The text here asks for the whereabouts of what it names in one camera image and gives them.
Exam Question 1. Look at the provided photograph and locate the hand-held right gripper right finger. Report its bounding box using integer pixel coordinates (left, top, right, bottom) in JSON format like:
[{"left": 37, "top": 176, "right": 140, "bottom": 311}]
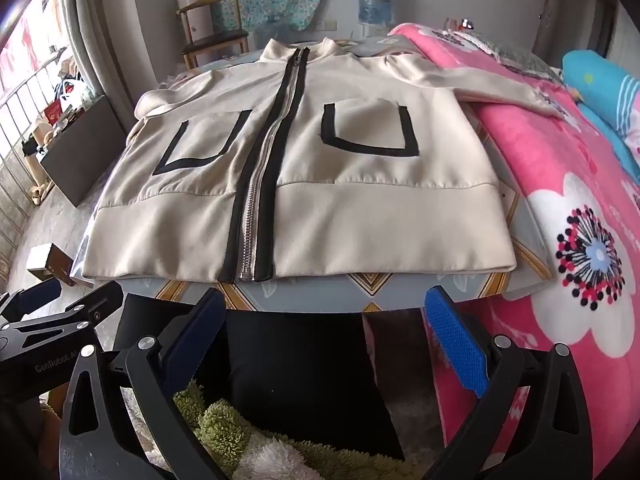
[{"left": 424, "top": 285, "right": 593, "bottom": 480}]

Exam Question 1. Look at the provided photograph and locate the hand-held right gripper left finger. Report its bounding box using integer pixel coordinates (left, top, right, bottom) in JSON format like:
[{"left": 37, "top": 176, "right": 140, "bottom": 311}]
[{"left": 59, "top": 289, "right": 228, "bottom": 480}]

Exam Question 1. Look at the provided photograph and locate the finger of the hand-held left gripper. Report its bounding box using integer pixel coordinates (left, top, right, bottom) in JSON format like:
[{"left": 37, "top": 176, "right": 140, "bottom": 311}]
[
  {"left": 10, "top": 280, "right": 125, "bottom": 337},
  {"left": 0, "top": 277, "right": 63, "bottom": 324}
]

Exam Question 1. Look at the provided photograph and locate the cream zip jacket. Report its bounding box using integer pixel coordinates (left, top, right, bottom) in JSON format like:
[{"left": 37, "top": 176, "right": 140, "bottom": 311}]
[{"left": 70, "top": 37, "right": 567, "bottom": 284}]

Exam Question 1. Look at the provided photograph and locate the brown cardboard box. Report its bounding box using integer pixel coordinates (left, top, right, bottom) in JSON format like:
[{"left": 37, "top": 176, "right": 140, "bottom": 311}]
[{"left": 26, "top": 243, "right": 77, "bottom": 287}]

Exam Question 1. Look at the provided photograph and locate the green fuzzy robe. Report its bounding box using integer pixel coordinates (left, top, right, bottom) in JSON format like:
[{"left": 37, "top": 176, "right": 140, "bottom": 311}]
[{"left": 127, "top": 379, "right": 416, "bottom": 480}]

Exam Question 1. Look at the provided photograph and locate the black clothing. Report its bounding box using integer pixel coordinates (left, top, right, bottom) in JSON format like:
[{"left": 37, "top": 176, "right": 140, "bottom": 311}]
[{"left": 114, "top": 294, "right": 406, "bottom": 462}]

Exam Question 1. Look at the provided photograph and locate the fruit print bed sheet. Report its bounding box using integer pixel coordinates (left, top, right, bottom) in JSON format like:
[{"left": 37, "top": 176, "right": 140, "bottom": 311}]
[{"left": 69, "top": 35, "right": 551, "bottom": 322}]

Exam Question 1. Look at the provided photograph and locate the dark cabinet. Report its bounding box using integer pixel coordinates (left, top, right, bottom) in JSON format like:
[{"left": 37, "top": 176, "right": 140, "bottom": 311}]
[{"left": 40, "top": 94, "right": 129, "bottom": 209}]

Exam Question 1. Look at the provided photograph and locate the metal railing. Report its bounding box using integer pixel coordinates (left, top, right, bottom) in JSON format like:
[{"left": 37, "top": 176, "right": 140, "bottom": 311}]
[{"left": 0, "top": 52, "right": 82, "bottom": 242}]

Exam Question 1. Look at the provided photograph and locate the pink floral blanket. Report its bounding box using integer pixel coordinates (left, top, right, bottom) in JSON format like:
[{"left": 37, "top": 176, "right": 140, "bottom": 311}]
[{"left": 361, "top": 22, "right": 640, "bottom": 461}]

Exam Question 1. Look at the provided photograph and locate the grey curtain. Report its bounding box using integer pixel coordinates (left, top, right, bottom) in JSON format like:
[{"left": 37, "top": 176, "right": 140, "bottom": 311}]
[{"left": 62, "top": 0, "right": 143, "bottom": 133}]

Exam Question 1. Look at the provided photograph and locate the grey pillow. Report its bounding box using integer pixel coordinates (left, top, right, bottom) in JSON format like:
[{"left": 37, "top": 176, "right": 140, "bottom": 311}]
[{"left": 434, "top": 27, "right": 567, "bottom": 87}]

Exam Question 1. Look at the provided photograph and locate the wooden chair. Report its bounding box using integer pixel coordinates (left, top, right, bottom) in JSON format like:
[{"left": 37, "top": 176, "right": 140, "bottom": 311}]
[{"left": 177, "top": 0, "right": 250, "bottom": 69}]

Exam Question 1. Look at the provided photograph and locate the blue plush pillow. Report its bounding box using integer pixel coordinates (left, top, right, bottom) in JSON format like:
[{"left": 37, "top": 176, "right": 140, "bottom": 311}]
[{"left": 562, "top": 49, "right": 640, "bottom": 182}]

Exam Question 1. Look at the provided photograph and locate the white box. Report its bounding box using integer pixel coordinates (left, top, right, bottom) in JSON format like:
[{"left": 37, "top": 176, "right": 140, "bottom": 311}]
[{"left": 178, "top": 0, "right": 237, "bottom": 44}]

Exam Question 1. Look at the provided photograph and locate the empty clear water jug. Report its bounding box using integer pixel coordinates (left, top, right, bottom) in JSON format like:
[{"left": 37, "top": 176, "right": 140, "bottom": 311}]
[{"left": 257, "top": 15, "right": 306, "bottom": 47}]

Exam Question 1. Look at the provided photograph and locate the blue water jug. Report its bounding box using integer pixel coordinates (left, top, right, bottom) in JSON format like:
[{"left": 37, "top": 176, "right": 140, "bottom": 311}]
[{"left": 357, "top": 0, "right": 394, "bottom": 26}]

